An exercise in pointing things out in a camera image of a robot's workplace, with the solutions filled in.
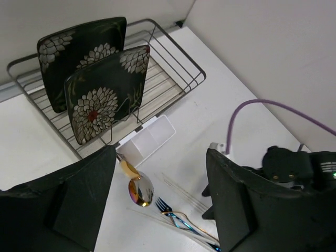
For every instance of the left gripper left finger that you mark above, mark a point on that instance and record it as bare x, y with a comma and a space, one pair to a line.
61, 211

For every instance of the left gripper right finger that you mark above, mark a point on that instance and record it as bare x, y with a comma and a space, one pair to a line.
238, 236

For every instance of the gold spoon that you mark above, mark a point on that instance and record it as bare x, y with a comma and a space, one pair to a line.
128, 169

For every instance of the white cutlery caddy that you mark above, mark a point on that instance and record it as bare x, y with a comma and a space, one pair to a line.
140, 144

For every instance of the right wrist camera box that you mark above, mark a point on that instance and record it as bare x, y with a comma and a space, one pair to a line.
219, 147

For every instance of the blue fork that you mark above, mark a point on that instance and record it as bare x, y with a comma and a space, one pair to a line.
163, 206

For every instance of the front black floral plate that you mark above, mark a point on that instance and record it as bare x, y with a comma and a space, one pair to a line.
105, 92

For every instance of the black floral plate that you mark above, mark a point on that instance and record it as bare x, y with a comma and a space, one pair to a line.
105, 92
62, 53

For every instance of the clear chopstick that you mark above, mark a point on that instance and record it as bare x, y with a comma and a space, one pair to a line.
181, 194
170, 223
189, 234
183, 191

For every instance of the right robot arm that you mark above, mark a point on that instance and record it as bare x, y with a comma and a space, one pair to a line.
241, 195

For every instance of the grey wire dish rack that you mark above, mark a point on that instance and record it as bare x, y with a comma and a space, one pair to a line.
172, 73

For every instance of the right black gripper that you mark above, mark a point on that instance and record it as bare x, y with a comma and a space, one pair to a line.
283, 167

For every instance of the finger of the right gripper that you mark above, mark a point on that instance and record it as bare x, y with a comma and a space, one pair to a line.
209, 214

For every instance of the rear black floral plate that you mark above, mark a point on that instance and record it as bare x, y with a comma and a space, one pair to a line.
62, 53

